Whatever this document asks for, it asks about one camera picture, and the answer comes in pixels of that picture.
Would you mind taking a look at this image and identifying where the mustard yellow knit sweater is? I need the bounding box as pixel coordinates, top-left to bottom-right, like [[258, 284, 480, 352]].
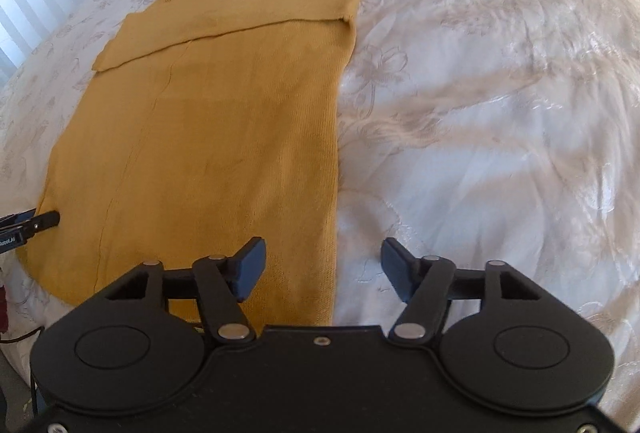
[[20, 0, 360, 327]]

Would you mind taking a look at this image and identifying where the white floral bedspread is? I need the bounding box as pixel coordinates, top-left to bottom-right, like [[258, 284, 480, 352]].
[[1, 0, 639, 430]]

